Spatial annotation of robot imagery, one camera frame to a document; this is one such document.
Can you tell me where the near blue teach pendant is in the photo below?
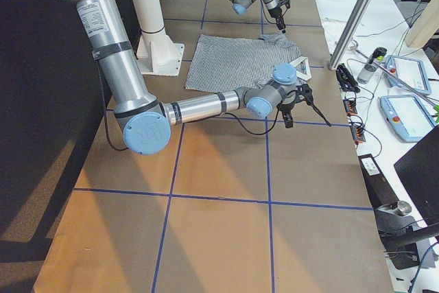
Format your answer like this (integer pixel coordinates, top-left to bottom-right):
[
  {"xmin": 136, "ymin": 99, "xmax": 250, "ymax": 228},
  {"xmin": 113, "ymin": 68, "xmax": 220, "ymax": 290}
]
[{"xmin": 379, "ymin": 95, "xmax": 436, "ymax": 143}]

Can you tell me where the far blue teach pendant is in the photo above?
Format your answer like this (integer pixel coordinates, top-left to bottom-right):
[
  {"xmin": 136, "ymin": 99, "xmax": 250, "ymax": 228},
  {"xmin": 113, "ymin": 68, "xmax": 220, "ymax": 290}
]
[{"xmin": 385, "ymin": 56, "xmax": 431, "ymax": 95}]

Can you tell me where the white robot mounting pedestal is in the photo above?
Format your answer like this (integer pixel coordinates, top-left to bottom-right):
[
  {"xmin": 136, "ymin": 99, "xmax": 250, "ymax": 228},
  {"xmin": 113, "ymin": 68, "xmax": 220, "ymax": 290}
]
[{"xmin": 132, "ymin": 0, "xmax": 185, "ymax": 76}]

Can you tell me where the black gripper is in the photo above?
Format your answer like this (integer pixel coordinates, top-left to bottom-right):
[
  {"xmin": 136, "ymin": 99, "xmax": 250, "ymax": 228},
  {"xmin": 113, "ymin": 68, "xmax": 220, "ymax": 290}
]
[
  {"xmin": 272, "ymin": 10, "xmax": 286, "ymax": 34},
  {"xmin": 279, "ymin": 102, "xmax": 294, "ymax": 128}
]

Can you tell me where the blue teach pendant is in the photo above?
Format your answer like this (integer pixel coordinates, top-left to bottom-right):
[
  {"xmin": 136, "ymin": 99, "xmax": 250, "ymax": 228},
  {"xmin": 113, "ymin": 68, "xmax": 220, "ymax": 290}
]
[
  {"xmin": 385, "ymin": 56, "xmax": 431, "ymax": 95},
  {"xmin": 379, "ymin": 95, "xmax": 436, "ymax": 143}
]

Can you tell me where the metal reacher grabber tool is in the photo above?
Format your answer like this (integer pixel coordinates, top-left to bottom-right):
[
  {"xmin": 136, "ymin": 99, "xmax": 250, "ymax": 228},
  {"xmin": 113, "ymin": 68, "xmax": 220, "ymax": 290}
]
[{"xmin": 349, "ymin": 40, "xmax": 439, "ymax": 115}]

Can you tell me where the black spare gripper on table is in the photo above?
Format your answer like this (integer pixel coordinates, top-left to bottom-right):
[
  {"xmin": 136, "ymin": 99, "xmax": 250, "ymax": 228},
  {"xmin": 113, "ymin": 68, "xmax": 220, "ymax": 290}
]
[{"xmin": 335, "ymin": 63, "xmax": 360, "ymax": 93}]

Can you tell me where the black monitor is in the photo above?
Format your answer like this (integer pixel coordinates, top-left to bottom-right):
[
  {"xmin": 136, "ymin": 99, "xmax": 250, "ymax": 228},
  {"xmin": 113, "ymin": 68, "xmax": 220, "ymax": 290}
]
[{"xmin": 394, "ymin": 127, "xmax": 439, "ymax": 224}]

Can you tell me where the black box with white label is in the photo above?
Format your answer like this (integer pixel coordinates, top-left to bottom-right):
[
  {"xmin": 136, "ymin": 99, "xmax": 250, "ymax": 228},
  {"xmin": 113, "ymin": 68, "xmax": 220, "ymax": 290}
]
[{"xmin": 358, "ymin": 154, "xmax": 399, "ymax": 215}]

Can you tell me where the aluminium frame post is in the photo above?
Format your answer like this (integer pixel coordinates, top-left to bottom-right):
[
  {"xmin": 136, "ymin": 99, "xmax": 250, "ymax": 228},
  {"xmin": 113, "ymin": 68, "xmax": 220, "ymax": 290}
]
[{"xmin": 328, "ymin": 0, "xmax": 371, "ymax": 71}]

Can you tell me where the striped polo shirt white collar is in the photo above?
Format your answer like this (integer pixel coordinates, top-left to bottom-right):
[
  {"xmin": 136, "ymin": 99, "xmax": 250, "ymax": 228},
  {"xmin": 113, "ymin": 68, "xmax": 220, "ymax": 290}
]
[{"xmin": 185, "ymin": 33, "xmax": 301, "ymax": 93}]

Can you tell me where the brown paper table cover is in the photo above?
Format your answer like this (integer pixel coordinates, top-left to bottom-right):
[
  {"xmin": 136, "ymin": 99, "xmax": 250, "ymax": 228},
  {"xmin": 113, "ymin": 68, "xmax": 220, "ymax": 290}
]
[{"xmin": 34, "ymin": 0, "xmax": 393, "ymax": 292}]

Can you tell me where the orange black connector block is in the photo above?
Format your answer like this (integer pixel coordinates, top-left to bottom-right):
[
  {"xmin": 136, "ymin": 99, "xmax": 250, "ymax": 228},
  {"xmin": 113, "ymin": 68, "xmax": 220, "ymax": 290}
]
[{"xmin": 342, "ymin": 98, "xmax": 366, "ymax": 145}]

